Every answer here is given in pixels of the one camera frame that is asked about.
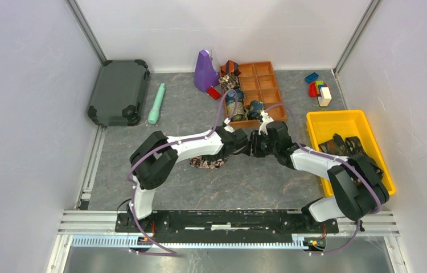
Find dark green suitcase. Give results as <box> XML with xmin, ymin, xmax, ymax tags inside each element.
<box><xmin>87</xmin><ymin>59</ymin><xmax>150</xmax><ymax>126</ymax></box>

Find colourful toy block stack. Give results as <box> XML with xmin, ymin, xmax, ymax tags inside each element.
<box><xmin>308</xmin><ymin>80</ymin><xmax>332</xmax><ymax>107</ymax></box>

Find small red block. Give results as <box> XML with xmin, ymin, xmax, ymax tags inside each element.
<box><xmin>207</xmin><ymin>87</ymin><xmax>222</xmax><ymax>100</ymax></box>

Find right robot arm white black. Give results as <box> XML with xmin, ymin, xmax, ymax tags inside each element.
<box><xmin>248</xmin><ymin>121</ymin><xmax>390</xmax><ymax>232</ymax></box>

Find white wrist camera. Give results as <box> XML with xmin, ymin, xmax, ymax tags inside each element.
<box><xmin>258</xmin><ymin>111</ymin><xmax>274</xmax><ymax>135</ymax></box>
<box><xmin>221</xmin><ymin>118</ymin><xmax>235</xmax><ymax>133</ymax></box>

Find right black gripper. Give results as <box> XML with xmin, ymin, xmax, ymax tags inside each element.
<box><xmin>241</xmin><ymin>130</ymin><xmax>278</xmax><ymax>158</ymax></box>

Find purple metronome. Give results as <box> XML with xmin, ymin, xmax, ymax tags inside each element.
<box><xmin>194</xmin><ymin>49</ymin><xmax>219</xmax><ymax>93</ymax></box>

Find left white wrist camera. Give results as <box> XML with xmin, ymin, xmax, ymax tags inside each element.
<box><xmin>221</xmin><ymin>118</ymin><xmax>235</xmax><ymax>133</ymax></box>

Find rolled navy gold tie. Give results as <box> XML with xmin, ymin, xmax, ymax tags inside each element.
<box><xmin>247</xmin><ymin>100</ymin><xmax>264</xmax><ymax>120</ymax></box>

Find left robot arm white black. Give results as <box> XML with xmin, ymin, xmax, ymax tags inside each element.
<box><xmin>126</xmin><ymin>126</ymin><xmax>249</xmax><ymax>232</ymax></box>

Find dark paisley ties in bin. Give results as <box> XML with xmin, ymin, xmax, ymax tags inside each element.
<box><xmin>318</xmin><ymin>134</ymin><xmax>384</xmax><ymax>179</ymax></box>

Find aluminium rail frame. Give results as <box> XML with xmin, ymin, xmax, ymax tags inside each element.
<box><xmin>59</xmin><ymin>210</ymin><xmax>401</xmax><ymax>251</ymax></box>

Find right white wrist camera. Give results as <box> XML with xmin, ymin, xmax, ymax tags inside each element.
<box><xmin>258</xmin><ymin>111</ymin><xmax>274</xmax><ymax>135</ymax></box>

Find orange compartment tray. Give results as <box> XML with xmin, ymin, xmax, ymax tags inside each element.
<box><xmin>224</xmin><ymin>61</ymin><xmax>288</xmax><ymax>129</ymax></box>

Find blue toy brick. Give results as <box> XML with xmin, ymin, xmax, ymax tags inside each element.
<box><xmin>305</xmin><ymin>72</ymin><xmax>319</xmax><ymax>84</ymax></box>

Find rolled brown floral tie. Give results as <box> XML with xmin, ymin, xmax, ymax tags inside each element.
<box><xmin>219</xmin><ymin>73</ymin><xmax>240</xmax><ymax>91</ymax></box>

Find rolled orange black tie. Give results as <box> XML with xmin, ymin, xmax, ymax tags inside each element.
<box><xmin>221</xmin><ymin>60</ymin><xmax>241</xmax><ymax>76</ymax></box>

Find rolled olive patterned tie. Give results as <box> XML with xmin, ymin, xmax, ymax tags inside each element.
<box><xmin>227</xmin><ymin>102</ymin><xmax>247</xmax><ymax>122</ymax></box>

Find black pink rose tie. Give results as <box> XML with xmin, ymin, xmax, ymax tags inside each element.
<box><xmin>189</xmin><ymin>155</ymin><xmax>229</xmax><ymax>169</ymax></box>

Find mint green flashlight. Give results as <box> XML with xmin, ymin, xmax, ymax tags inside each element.
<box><xmin>147</xmin><ymin>83</ymin><xmax>166</xmax><ymax>125</ymax></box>

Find yellow plastic bin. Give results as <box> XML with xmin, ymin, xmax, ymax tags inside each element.
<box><xmin>306</xmin><ymin>110</ymin><xmax>396</xmax><ymax>196</ymax></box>

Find rolled blue patterned tie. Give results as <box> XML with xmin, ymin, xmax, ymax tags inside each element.
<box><xmin>225</xmin><ymin>88</ymin><xmax>245</xmax><ymax>105</ymax></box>

